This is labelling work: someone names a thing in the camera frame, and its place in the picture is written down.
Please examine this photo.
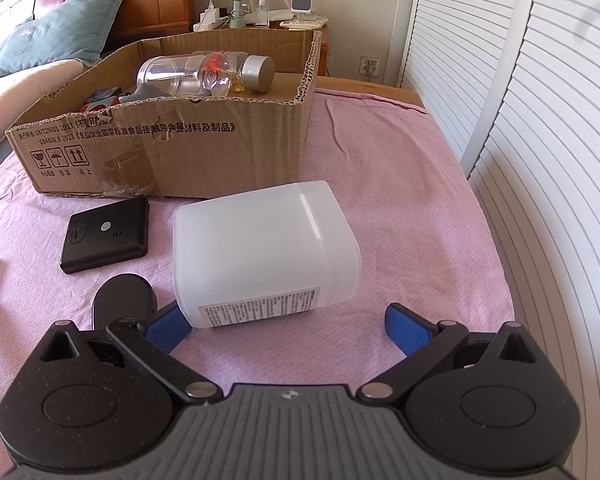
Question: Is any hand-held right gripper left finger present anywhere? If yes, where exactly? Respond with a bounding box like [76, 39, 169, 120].
[40, 300, 219, 404]

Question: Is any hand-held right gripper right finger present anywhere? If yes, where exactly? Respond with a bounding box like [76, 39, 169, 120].
[355, 302, 549, 404]

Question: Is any translucent white plastic bottle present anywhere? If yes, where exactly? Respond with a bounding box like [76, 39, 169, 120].
[172, 180, 363, 330]

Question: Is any brown cardboard box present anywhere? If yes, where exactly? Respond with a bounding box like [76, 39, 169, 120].
[5, 29, 324, 199]

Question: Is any red toy train engine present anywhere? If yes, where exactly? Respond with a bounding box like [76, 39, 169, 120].
[80, 88, 122, 114]

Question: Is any clear plastic jar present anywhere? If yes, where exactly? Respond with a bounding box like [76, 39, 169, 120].
[136, 51, 276, 99]

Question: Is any black oval case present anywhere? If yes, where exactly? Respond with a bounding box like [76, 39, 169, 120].
[92, 273, 159, 332]

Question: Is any black rectangular device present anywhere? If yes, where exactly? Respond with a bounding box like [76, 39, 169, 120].
[59, 196, 150, 275]

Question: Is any pink cloth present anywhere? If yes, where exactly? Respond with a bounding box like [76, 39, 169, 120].
[0, 87, 525, 411]

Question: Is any white louvered closet door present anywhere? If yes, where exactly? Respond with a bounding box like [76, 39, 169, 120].
[399, 0, 535, 161]
[461, 0, 600, 480]

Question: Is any wooden nightstand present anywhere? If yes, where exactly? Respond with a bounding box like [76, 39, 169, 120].
[318, 24, 332, 77]

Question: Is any white power strip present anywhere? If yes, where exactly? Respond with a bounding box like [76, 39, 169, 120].
[193, 16, 231, 32]

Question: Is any blue pillow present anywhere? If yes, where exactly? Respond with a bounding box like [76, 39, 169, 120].
[0, 0, 130, 88]

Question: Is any white remote control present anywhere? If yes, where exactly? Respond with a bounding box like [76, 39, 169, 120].
[279, 17, 329, 29]

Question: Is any white router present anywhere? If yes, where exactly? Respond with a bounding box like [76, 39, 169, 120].
[269, 0, 301, 27]

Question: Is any white wall socket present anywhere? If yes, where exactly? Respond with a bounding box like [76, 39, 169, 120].
[360, 54, 383, 81]

